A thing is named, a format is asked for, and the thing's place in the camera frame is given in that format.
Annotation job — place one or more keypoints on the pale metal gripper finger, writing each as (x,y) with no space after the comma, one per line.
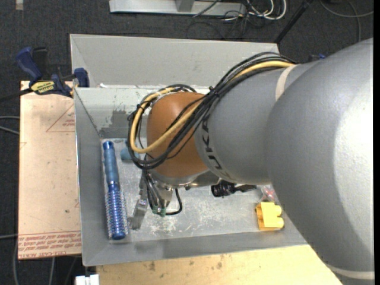
(138,217)

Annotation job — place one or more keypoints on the clear plastic wrapper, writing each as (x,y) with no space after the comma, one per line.
(268,193)

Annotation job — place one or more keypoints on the small teal object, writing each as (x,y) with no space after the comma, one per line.
(124,154)

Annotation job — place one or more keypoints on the brown cardboard board, red print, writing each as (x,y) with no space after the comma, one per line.
(47,165)

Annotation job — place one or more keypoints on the blue hairbrush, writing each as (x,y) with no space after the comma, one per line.
(114,188)

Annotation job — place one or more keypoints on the yellow toy building block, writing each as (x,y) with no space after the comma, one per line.
(268,217)

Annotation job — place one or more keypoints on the grey metal bin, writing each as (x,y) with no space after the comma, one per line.
(207,218)

